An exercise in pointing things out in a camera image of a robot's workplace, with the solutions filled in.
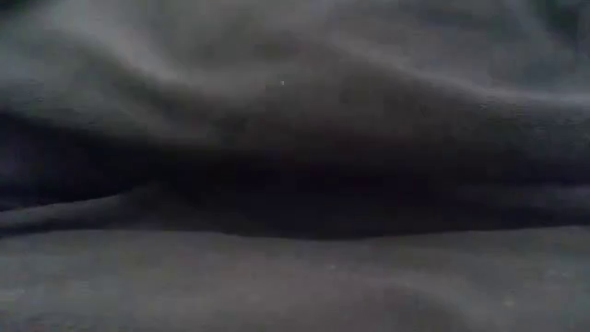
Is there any black garment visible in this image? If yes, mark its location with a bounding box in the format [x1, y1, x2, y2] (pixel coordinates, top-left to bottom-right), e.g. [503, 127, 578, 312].
[0, 0, 590, 332]

